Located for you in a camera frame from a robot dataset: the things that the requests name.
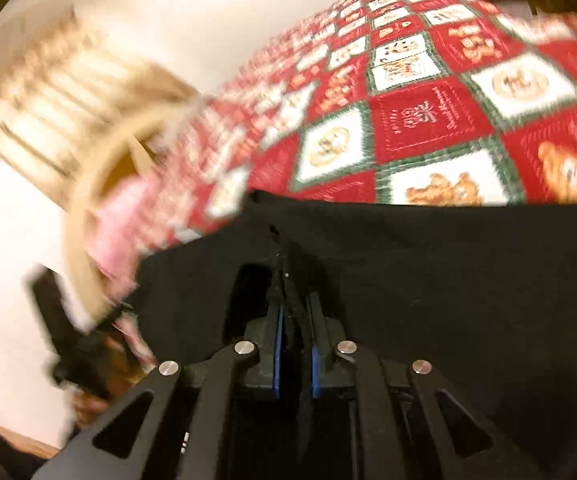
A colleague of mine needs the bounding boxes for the person's left hand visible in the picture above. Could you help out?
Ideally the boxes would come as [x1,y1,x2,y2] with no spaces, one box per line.
[73,335,145,428]

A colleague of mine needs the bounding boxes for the red checked bear-print quilt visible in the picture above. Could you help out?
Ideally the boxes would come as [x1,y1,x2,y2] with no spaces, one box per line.
[133,0,577,261]

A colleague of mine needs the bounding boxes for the black pants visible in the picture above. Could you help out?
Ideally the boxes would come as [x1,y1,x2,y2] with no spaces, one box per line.
[136,189,577,480]

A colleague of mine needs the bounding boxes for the cream round headboard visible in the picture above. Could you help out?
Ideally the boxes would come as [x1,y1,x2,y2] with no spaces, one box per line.
[66,100,200,332]

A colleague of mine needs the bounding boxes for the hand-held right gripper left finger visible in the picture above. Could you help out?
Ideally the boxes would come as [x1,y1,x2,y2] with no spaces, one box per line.
[31,284,284,480]

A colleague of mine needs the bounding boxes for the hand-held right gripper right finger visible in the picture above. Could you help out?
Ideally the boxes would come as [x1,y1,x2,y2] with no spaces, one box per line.
[309,292,538,480]

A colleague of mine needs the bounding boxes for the beige patterned curtain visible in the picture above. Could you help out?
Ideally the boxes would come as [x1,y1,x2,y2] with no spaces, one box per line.
[0,10,200,182]

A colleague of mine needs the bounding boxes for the pink cloth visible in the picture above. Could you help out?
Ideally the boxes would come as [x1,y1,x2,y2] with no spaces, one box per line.
[91,175,170,292]

